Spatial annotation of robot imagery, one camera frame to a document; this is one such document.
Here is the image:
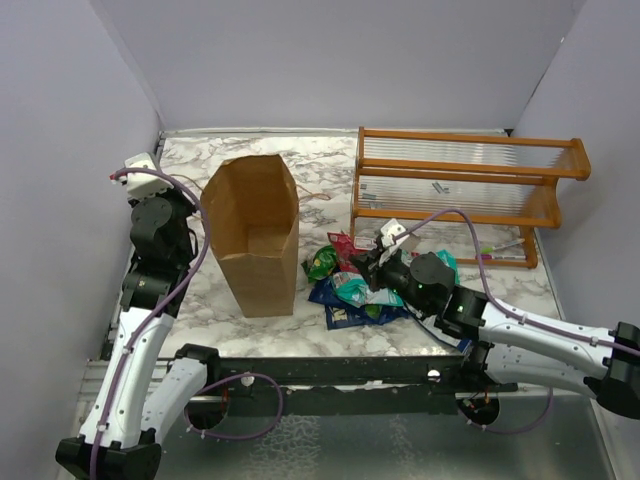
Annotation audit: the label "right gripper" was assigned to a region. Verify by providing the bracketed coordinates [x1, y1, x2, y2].
[349, 246, 433, 316]

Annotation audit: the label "red snack packet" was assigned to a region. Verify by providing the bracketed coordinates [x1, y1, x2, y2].
[327, 232, 365, 274]

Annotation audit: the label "teal snack packet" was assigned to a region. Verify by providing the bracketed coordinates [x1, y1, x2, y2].
[436, 249, 460, 284]
[330, 272, 404, 308]

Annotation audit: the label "green snack bag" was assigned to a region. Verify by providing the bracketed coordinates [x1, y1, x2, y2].
[301, 245, 338, 283]

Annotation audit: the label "Kettle sea salt vinegar chips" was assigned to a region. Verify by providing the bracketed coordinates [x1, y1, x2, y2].
[308, 278, 410, 330]

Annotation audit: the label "brown paper bag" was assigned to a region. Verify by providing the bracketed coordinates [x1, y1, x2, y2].
[169, 153, 331, 319]

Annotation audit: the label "blue white snack bag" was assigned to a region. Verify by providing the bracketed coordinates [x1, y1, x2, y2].
[414, 315, 471, 353]

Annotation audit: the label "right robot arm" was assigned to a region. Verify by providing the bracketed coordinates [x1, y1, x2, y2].
[349, 248, 639, 419]

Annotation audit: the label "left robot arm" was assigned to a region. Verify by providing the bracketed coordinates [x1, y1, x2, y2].
[55, 189, 221, 479]

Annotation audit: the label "red white staples box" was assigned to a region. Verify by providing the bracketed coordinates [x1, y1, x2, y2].
[354, 237, 376, 250]

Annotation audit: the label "open small cardboard box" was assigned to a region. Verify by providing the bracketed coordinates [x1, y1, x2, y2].
[401, 234, 421, 253]

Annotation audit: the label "staple strip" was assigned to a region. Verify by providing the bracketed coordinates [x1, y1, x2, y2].
[432, 182, 450, 194]
[359, 183, 384, 210]

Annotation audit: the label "wooden shelf rack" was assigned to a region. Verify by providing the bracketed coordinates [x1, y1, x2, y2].
[350, 127, 591, 269]

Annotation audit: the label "pink marker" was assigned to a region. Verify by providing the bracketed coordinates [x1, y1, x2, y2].
[476, 253, 527, 261]

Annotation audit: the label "green marker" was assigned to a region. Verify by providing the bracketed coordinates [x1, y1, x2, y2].
[481, 237, 525, 254]

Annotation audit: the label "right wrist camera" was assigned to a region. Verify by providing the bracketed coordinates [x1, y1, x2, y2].
[376, 218, 410, 250]

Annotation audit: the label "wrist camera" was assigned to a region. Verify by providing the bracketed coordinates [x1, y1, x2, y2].
[376, 218, 410, 250]
[114, 152, 172, 201]

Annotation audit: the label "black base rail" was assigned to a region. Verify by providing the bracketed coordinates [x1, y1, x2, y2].
[175, 344, 517, 419]

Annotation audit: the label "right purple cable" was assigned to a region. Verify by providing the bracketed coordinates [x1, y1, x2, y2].
[397, 208, 640, 435]

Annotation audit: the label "purple cable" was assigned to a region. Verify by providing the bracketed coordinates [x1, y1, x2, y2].
[89, 168, 285, 480]
[397, 208, 640, 435]

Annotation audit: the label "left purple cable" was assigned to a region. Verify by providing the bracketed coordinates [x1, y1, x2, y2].
[89, 168, 285, 480]

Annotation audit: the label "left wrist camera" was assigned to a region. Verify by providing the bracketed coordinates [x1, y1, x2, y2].
[114, 152, 172, 201]

